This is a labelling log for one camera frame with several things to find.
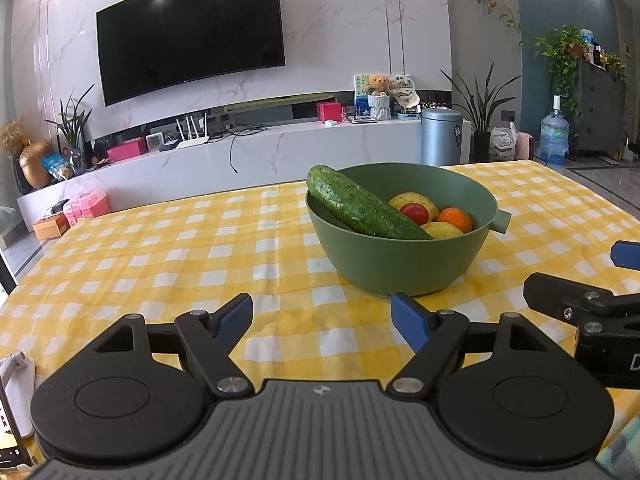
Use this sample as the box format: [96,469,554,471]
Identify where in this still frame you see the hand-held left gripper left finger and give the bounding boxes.
[95,294,253,395]

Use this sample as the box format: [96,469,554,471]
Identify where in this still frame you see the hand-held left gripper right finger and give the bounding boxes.
[387,292,551,395]

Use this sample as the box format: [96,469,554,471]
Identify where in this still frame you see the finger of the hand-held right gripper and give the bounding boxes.
[523,272,640,322]
[611,241,640,268]

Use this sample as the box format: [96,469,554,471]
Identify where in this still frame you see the green colander bowl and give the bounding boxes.
[305,162,512,296]

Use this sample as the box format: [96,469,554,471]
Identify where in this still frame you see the yellow-green mango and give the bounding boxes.
[388,191,439,226]
[422,221,465,240]

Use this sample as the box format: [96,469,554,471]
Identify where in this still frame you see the red cherry tomato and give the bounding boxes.
[398,202,431,226]

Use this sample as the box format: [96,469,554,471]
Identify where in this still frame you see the orange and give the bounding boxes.
[437,207,473,233]

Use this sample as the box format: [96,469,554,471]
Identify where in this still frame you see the green cucumber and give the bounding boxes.
[306,165,435,240]

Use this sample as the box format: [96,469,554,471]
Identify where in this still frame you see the yellow checked tablecloth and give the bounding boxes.
[0,160,640,441]

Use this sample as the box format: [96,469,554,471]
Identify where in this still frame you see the blue water jug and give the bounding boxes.
[537,95,571,165]

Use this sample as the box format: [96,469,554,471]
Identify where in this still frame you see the dark grey cabinet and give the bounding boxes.
[570,57,631,156]

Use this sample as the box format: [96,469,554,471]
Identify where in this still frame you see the white plastic bag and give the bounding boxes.
[489,122,518,162]

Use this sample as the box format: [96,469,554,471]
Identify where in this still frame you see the white marble tv console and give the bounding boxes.
[16,119,473,218]

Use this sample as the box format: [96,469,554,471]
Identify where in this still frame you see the white router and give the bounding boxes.
[175,115,211,150]

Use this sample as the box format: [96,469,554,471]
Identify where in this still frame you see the pink gift boxes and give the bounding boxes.
[64,187,111,226]

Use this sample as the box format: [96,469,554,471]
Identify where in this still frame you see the grey metal trash can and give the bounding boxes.
[421,107,463,167]

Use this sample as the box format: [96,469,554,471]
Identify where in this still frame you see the snake plant in black pot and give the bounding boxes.
[440,62,523,162]

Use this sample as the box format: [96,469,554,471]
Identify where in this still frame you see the magenta box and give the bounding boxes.
[106,139,148,163]

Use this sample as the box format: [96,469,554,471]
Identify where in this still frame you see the green pothos plant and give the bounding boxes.
[531,25,591,121]

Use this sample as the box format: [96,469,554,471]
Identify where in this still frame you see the brown wooden box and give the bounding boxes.
[32,212,71,240]

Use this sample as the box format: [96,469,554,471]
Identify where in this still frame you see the group of bottles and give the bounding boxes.
[580,29,608,66]

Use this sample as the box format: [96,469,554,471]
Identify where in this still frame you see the white ribbed vase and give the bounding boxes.
[367,94,392,121]

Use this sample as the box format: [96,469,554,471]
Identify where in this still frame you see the white phone stand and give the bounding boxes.
[0,352,36,436]

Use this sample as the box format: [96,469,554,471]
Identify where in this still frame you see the painted picture stand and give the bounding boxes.
[354,74,373,115]

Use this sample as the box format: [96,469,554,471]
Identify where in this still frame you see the round paper fan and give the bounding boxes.
[390,76,416,101]

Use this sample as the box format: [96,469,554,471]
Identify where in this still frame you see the blue snack bag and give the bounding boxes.
[41,152,76,181]

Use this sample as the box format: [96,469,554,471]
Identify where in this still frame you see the leafy plant in glass vase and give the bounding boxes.
[44,84,96,171]

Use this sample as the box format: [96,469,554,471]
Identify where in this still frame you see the bronze round vase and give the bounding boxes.
[19,140,55,191]

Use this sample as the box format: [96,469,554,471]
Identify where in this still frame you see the dried flower bunch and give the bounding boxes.
[0,117,31,156]

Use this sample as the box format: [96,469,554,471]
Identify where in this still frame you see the hanging vine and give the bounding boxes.
[454,0,525,46]

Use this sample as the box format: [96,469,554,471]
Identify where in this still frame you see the black cable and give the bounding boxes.
[229,127,271,176]

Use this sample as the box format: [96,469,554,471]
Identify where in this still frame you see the black wall television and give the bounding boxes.
[96,0,287,107]

